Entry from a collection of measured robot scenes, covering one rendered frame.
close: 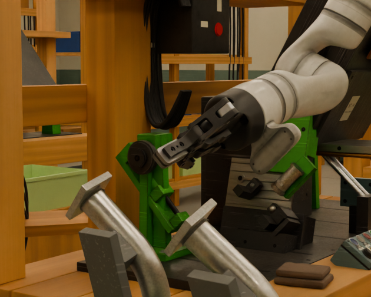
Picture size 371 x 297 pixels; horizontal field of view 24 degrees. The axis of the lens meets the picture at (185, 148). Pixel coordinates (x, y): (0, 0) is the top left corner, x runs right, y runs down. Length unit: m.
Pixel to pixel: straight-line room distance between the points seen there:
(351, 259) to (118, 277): 1.03
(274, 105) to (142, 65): 1.01
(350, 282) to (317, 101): 0.61
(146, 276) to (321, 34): 0.48
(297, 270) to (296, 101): 0.59
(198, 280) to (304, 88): 0.48
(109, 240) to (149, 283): 0.07
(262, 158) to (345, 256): 0.76
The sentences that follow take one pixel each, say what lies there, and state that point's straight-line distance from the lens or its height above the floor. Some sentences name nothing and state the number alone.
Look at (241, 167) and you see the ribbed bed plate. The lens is 2.10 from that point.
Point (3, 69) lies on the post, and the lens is 1.75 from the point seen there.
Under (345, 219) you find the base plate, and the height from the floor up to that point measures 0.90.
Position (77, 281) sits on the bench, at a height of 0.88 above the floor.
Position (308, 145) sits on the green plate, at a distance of 2.01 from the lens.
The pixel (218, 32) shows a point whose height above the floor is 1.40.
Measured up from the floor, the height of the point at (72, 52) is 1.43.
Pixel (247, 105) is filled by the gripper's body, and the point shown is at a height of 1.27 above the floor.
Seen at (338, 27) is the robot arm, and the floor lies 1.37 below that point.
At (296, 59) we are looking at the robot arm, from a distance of 1.21.
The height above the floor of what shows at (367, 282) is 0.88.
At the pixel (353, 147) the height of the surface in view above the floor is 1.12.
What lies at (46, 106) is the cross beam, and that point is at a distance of 1.96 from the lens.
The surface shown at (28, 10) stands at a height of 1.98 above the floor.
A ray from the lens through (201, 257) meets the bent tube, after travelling 0.76.
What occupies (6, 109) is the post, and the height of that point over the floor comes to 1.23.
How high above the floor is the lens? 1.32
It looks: 6 degrees down
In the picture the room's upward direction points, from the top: straight up
